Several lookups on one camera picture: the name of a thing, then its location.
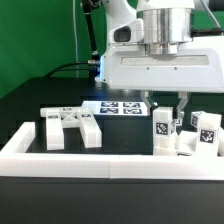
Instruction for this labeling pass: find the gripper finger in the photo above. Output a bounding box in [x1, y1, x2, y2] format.
[176, 92, 191, 119]
[140, 90, 158, 116]

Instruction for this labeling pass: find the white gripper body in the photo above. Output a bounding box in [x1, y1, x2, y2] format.
[101, 36, 224, 93]

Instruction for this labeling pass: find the white chair seat part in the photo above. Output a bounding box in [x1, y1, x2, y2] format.
[153, 129, 224, 157]

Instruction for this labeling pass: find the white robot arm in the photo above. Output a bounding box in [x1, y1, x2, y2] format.
[82, 0, 224, 113]

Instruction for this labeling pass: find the white tagged cube right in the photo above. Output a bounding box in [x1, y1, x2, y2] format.
[190, 111, 203, 127]

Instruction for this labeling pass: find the white tagged cube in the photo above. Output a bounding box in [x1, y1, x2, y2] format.
[190, 111, 203, 127]
[175, 118, 183, 127]

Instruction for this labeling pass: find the white tagged cube left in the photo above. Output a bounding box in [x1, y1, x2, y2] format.
[175, 118, 183, 127]

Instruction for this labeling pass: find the white marker sheet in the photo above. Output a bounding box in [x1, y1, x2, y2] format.
[82, 101, 148, 116]

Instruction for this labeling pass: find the black cable bundle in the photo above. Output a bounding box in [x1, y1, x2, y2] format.
[43, 61, 101, 80]

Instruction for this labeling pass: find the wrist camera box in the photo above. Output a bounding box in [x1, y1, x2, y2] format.
[108, 19, 144, 44]

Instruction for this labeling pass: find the white chair back frame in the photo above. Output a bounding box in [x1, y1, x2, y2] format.
[40, 107, 102, 150]

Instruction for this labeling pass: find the grey thin cable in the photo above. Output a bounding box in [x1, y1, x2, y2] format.
[72, 0, 81, 79]

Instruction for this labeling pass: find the white U-shaped fence frame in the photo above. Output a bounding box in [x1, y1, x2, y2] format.
[0, 122, 224, 181]

